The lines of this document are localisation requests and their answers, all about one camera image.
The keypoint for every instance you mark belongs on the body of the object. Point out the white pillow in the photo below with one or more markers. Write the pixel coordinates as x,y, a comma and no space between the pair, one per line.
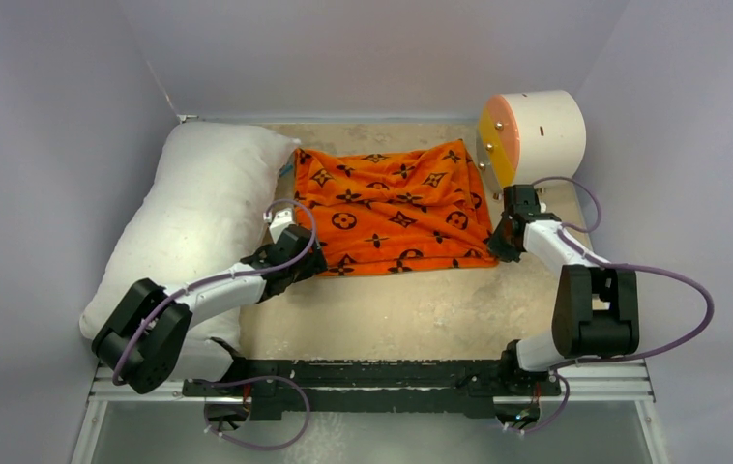
204,211

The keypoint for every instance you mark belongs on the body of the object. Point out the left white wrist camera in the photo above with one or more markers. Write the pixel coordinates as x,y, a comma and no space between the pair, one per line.
278,222

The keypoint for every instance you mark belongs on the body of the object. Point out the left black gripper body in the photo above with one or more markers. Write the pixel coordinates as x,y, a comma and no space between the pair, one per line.
312,264

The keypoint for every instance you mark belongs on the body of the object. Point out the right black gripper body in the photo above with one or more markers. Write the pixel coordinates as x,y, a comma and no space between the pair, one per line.
504,238

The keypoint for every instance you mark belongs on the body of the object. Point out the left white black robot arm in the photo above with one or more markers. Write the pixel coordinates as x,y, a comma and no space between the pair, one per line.
149,337

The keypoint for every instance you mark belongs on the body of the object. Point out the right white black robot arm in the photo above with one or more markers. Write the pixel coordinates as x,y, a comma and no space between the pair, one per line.
595,312

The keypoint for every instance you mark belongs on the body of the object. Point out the aluminium rail frame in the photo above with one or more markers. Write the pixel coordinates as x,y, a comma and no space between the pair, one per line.
603,415

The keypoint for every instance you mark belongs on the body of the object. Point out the orange patterned pillowcase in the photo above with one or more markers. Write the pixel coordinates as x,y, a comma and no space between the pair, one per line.
391,213

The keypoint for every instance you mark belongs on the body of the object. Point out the white cylinder with orange face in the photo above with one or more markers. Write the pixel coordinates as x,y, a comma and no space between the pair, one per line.
525,137

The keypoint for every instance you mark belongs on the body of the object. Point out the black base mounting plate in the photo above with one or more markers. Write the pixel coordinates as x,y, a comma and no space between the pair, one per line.
476,389

